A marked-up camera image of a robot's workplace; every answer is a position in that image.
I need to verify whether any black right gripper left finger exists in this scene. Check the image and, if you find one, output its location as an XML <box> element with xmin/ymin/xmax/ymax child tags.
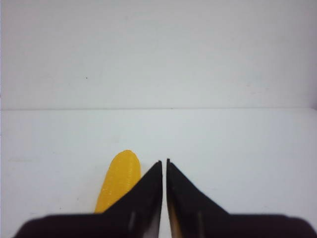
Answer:
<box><xmin>15</xmin><ymin>161</ymin><xmax>162</xmax><ymax>238</ymax></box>

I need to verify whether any yellow corn cob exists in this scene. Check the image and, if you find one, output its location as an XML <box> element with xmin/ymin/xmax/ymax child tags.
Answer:
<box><xmin>95</xmin><ymin>150</ymin><xmax>141</xmax><ymax>213</ymax></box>

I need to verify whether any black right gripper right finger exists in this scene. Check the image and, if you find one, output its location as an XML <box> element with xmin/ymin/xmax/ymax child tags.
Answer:
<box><xmin>166</xmin><ymin>160</ymin><xmax>317</xmax><ymax>238</ymax></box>

